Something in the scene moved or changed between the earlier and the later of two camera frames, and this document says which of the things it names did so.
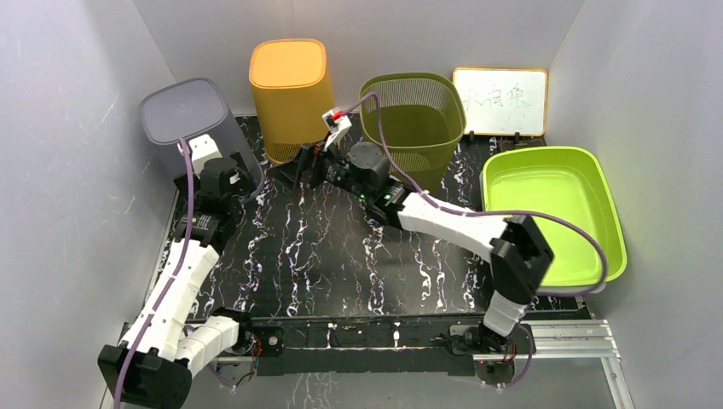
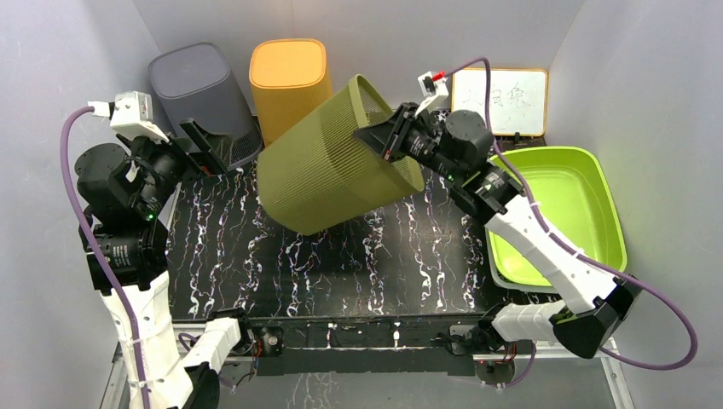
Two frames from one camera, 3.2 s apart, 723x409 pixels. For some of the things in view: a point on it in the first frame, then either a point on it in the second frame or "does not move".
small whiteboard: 504,101 does not move
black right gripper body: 338,173 → 421,143
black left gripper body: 244,183 → 163,168
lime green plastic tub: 568,181 does not move
